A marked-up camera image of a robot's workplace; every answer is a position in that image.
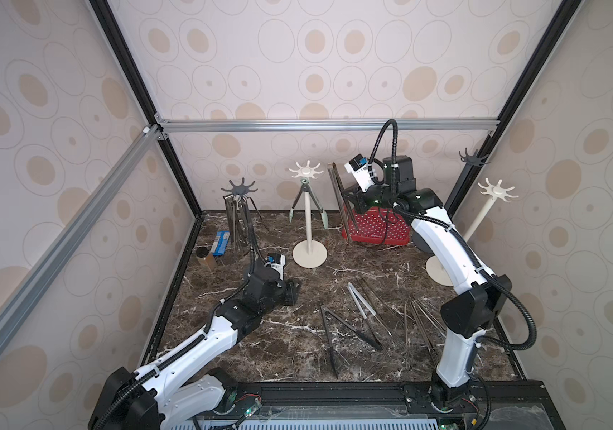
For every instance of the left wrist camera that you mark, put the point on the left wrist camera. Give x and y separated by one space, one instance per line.
277 262

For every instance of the steel tongs far right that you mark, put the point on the steel tongs far right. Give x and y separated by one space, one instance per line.
432 333

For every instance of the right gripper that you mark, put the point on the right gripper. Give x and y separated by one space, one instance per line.
354 193

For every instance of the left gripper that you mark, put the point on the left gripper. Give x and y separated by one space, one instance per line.
291 290

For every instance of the blue small package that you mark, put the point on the blue small package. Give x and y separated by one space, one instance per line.
220 243

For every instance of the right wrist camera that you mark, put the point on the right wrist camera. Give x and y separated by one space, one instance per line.
362 171

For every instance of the green tongs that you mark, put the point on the green tongs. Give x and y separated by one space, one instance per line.
306 188

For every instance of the thin steel tongs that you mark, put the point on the thin steel tongs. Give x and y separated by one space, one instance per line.
247 221

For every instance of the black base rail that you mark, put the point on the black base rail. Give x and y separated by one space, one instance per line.
491 405

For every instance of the red white toaster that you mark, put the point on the red white toaster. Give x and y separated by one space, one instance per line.
378 227

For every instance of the dark grey utensil rack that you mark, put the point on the dark grey utensil rack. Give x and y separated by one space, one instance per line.
242 189

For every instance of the small steel tongs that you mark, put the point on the small steel tongs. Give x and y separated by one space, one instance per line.
367 311

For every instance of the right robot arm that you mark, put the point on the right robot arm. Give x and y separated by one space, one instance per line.
480 293

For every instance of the white utensil rack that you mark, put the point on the white utensil rack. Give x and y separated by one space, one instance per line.
308 253
495 192

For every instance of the horizontal aluminium bar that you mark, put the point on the horizontal aluminium bar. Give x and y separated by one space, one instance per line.
170 126

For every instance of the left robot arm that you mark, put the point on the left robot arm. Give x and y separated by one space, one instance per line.
159 395

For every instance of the dark grey rack back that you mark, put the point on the dark grey rack back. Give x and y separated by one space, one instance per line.
473 164

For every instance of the diagonal aluminium bar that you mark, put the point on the diagonal aluminium bar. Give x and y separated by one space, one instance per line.
22 302

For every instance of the brown spice jar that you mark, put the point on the brown spice jar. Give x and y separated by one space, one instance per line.
205 258

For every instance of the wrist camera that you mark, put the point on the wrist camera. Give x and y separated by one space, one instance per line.
362 171
277 262

